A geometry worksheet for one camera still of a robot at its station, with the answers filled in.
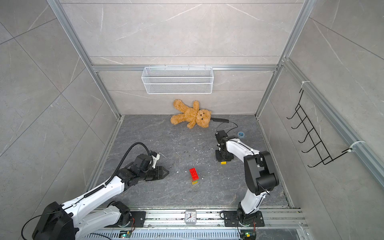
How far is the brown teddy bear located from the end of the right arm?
0.32 m

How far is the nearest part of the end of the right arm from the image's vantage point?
2.31ft

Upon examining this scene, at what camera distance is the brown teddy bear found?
1119 mm
